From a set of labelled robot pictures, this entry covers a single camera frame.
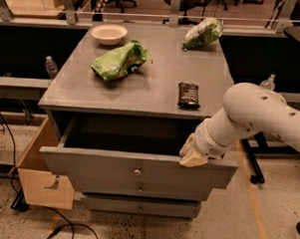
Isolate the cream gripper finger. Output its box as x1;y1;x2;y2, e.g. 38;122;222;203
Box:
179;133;194;157
179;149;208;167

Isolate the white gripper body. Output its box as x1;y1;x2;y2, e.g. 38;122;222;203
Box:
193;119;226;158

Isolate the grey top drawer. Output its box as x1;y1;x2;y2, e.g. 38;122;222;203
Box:
40;114;237;188

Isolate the grey drawer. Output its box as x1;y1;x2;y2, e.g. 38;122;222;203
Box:
81;193;200;219
40;114;237;188
73;178;210;201

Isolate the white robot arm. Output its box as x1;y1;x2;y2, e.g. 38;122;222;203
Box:
179;83;300;167

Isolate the grey drawer cabinet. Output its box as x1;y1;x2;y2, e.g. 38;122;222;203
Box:
33;18;251;223

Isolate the grey bottom drawer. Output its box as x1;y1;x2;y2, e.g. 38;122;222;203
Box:
81;193;200;219

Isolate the grey middle drawer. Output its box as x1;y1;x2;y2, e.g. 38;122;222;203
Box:
73;178;210;201

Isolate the black table leg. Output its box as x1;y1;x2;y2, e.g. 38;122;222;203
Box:
242;132;268;184

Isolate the dark brown snack packet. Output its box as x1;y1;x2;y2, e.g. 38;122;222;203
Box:
177;82;200;109

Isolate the clear sanitizer pump bottle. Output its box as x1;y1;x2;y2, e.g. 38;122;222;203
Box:
260;74;276;91

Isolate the grey right side shelf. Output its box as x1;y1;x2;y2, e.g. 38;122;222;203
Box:
281;93;300;104

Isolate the grey shelf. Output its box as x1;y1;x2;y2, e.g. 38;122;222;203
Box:
281;93;300;104
0;77;52;101

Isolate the green chip bag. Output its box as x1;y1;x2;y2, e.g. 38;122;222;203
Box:
91;40;151;82

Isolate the green white snack bag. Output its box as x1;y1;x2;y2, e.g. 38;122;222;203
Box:
182;17;223;51

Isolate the white bowl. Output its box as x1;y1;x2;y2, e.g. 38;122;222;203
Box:
91;24;128;46

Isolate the clear plastic water bottle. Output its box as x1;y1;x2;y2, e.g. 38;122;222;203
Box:
46;56;59;80

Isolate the grey left side shelf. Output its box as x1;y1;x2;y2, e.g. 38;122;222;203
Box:
0;77;52;101

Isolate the black floor cable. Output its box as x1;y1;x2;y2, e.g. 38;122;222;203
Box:
0;108;107;239

